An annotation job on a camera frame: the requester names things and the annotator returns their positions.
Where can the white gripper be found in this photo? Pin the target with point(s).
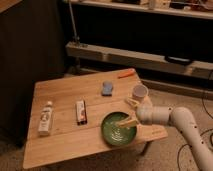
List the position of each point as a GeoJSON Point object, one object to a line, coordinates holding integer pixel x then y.
{"type": "Point", "coordinates": [144, 114]}

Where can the white ceramic cup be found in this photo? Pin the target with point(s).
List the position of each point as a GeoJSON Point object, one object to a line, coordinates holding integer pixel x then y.
{"type": "Point", "coordinates": [139, 92]}

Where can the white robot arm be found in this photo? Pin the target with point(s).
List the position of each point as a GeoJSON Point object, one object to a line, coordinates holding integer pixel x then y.
{"type": "Point", "coordinates": [179, 117]}

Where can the green ceramic bowl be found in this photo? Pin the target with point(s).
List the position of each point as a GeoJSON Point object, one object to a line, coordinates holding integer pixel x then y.
{"type": "Point", "coordinates": [115, 135]}

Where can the blue sponge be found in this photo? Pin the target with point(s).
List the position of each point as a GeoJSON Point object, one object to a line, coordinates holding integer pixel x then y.
{"type": "Point", "coordinates": [107, 88]}

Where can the orange marker pen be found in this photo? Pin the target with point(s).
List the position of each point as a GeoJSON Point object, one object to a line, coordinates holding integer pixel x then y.
{"type": "Point", "coordinates": [127, 73]}

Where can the small rectangular snack box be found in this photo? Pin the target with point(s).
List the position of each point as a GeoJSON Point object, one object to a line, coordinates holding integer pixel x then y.
{"type": "Point", "coordinates": [81, 115]}

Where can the wooden folding table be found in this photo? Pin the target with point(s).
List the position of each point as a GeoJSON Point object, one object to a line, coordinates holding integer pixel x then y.
{"type": "Point", "coordinates": [68, 140]}

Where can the metal shelf beam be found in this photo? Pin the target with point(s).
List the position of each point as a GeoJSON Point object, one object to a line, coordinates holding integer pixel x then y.
{"type": "Point", "coordinates": [140, 60]}

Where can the white tube bottle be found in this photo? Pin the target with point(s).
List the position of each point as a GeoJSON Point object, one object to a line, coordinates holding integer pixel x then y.
{"type": "Point", "coordinates": [46, 119]}

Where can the metal stand pole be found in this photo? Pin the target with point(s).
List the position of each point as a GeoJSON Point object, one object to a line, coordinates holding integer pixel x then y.
{"type": "Point", "coordinates": [75, 37]}

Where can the upper wooden shelf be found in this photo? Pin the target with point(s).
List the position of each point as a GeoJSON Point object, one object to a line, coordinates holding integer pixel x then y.
{"type": "Point", "coordinates": [140, 8]}

